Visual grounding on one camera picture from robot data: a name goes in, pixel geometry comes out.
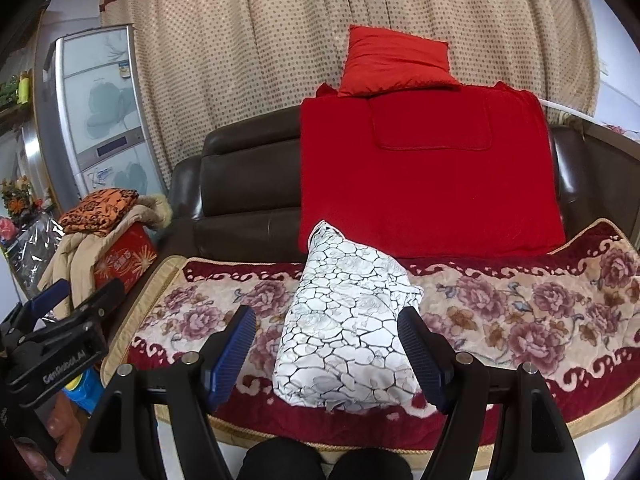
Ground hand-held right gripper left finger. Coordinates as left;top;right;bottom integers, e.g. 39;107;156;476
72;305;257;480

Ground brown leather sofa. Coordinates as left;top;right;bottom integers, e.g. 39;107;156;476
155;105;640;266

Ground white pipe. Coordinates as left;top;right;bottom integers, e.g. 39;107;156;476
540;99;601;125

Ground person's right leg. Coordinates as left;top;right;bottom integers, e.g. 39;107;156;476
327;447;416;480

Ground white black-veined coat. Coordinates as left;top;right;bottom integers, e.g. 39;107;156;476
272;220;425;413

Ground person's left leg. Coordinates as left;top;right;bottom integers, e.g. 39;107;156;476
237;437;327;480

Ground beige dotted curtain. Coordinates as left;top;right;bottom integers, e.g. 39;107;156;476
97;0;608;196

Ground red blanket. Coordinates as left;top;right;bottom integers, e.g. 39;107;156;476
298;80;568;258

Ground orange black patterned cloth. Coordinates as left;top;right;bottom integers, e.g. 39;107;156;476
59;188;140;237

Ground blue yellow toy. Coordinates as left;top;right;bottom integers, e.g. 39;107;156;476
62;367;103;413

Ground silver refrigerator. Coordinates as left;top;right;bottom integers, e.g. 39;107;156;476
32;22;168;216

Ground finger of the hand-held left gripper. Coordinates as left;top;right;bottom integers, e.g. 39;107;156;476
62;277;126;333
0;279;72;343

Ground red pillow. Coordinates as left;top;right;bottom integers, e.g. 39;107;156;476
337;25;462;98

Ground clear plastic sheet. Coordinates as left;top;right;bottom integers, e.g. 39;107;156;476
5;210;63;306

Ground person's leg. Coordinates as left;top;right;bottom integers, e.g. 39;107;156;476
327;447;416;480
237;437;327;480

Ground artificial flowers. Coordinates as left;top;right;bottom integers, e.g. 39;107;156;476
0;175;51;221

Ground red gift box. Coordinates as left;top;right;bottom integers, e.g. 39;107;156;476
92;223;158;291

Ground person's left hand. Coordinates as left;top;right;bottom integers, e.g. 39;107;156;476
15;400;85;480

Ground floral red sofa cover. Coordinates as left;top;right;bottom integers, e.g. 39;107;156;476
100;217;640;471

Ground beige padded jacket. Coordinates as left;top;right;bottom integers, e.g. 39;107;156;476
37;194;173;321

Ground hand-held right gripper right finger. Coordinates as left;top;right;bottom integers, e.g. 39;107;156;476
397;306;573;480

